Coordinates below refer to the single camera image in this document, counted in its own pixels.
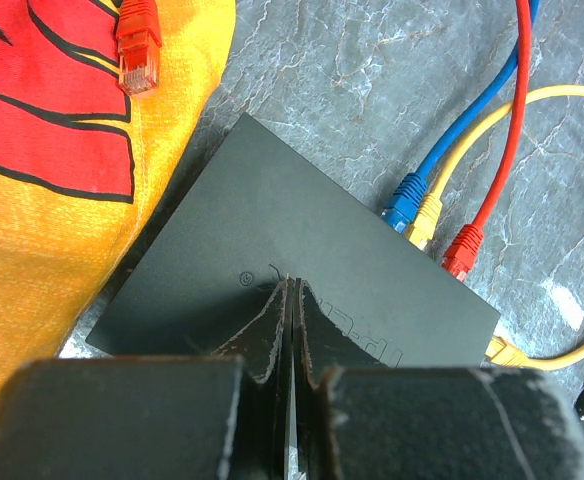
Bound red ethernet cable bottom port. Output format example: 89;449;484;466
441;0;533;282

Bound black network switch box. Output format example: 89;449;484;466
87;115;500;367

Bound yellow ethernet cable long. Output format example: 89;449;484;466
404;84;584;371

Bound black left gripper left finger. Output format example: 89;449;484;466
0;279;295;479

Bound red ethernet cable port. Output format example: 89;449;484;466
441;0;533;282
115;0;163;98

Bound blue ethernet cable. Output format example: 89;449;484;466
380;0;543;235

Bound orange Mickey Mouse pillow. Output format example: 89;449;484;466
0;1;236;388

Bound red ethernet cable top port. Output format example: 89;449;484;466
115;0;163;98

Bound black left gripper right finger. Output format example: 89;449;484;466
294;280;584;479

